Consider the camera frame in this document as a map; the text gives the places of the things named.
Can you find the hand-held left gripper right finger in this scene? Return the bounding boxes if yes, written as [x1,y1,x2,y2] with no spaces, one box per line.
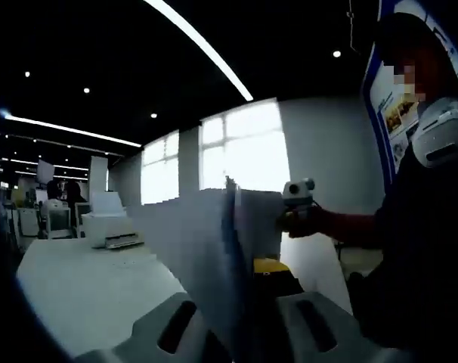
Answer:
[247,258,404,363]

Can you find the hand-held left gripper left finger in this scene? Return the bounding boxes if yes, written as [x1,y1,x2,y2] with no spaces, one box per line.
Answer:
[73,290,234,363]

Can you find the stack of printing papers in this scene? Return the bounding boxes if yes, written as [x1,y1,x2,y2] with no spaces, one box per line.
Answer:
[132,175,286,363]

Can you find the person's right hand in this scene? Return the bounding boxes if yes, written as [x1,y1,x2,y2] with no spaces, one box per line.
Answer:
[288,206,331,240]

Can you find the large bright window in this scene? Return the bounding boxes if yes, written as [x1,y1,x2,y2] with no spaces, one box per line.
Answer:
[199,100,290,197]

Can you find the white printer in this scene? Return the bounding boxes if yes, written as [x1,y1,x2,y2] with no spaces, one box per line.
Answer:
[81,191,145,250]

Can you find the person in dark shirt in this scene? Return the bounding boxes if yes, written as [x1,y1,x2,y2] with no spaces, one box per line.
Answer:
[349,143,458,349]

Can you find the narrow bright window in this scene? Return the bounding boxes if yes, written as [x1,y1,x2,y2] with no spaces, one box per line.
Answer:
[141,132,180,205]

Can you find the white chest device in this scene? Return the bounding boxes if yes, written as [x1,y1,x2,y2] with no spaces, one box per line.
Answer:
[412,94,458,168]

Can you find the white office chair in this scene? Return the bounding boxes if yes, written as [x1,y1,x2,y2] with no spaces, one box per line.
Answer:
[46,206,73,240]

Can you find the long ceiling light strip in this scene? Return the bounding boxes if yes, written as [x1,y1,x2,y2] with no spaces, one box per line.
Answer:
[2,113,143,148]
[144,0,254,101]

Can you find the person's head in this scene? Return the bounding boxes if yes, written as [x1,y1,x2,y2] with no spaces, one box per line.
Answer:
[379,13,458,76]

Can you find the white hanging board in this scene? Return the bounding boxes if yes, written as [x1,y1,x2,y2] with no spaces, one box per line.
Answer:
[37,158,55,185]

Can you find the blue wall poster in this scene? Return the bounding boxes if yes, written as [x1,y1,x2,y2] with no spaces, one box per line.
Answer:
[361,0,458,182]

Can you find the hanging thin cable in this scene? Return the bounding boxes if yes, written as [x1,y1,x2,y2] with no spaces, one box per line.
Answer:
[345,0,357,50]

